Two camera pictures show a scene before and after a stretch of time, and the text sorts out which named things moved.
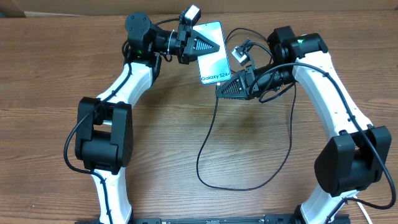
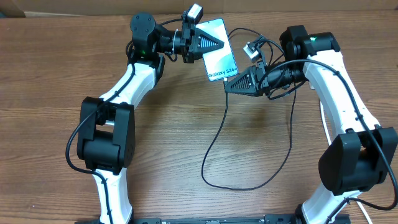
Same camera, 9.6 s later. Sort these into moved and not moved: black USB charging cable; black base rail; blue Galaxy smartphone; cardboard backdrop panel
Moved: blue Galaxy smartphone; black USB charging cable
Not moved: black base rail; cardboard backdrop panel
